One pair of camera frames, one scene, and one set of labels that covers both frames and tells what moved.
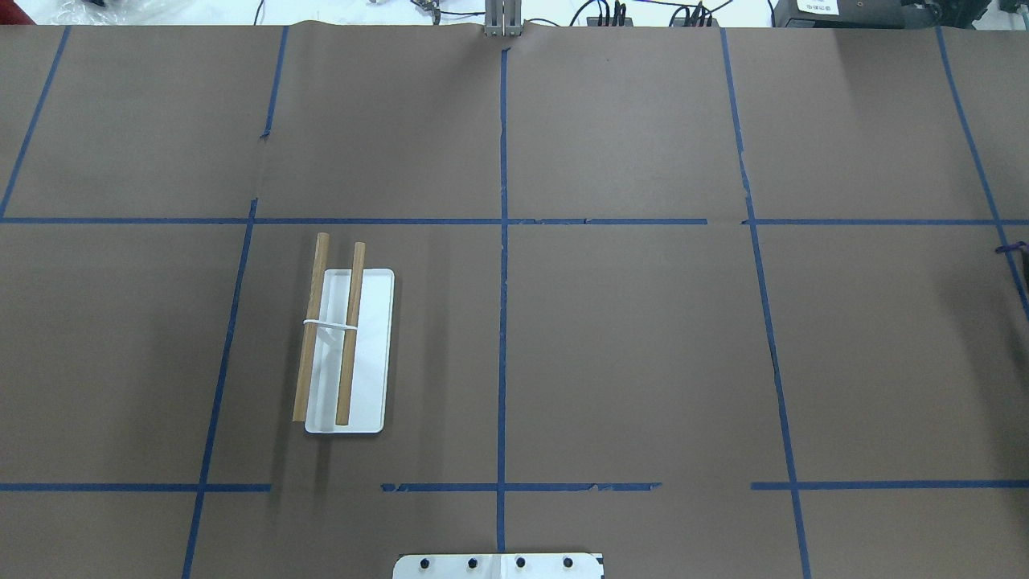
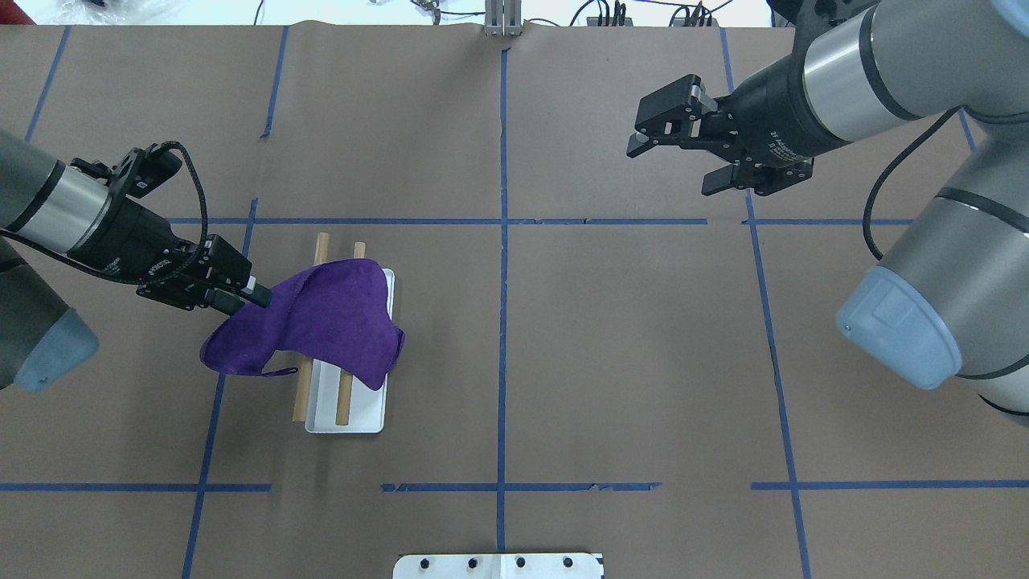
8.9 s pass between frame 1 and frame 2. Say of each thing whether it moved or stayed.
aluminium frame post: stayed
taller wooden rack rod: stayed
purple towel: moved
